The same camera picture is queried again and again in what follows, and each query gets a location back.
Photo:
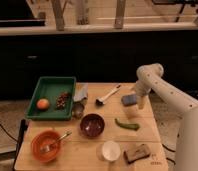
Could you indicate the purple bowl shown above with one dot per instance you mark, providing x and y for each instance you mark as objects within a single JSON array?
[{"x": 92, "y": 125}]

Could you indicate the blue sponge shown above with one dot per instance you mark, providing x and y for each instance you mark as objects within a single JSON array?
[{"x": 129, "y": 100}]

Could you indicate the green chili pepper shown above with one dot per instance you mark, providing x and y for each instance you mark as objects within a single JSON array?
[{"x": 134, "y": 127}]

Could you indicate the orange fruit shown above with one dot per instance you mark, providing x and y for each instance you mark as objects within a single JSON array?
[{"x": 43, "y": 104}]

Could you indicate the white cup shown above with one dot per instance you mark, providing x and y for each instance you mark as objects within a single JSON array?
[{"x": 109, "y": 151}]

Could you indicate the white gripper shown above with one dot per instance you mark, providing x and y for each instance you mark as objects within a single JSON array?
[{"x": 141, "y": 90}]

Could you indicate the white handled dish brush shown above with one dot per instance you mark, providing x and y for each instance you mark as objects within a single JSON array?
[{"x": 101, "y": 100}]

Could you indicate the brown scrubbing block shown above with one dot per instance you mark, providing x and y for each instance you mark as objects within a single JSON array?
[{"x": 136, "y": 153}]

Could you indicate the orange bowl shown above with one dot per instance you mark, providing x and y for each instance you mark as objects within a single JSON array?
[{"x": 42, "y": 140}]

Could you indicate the metal fork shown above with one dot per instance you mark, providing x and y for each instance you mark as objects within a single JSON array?
[{"x": 48, "y": 147}]

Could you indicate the green plastic tray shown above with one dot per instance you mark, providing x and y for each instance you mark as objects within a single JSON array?
[{"x": 50, "y": 88}]

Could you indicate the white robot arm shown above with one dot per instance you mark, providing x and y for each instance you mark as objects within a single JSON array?
[{"x": 150, "y": 78}]

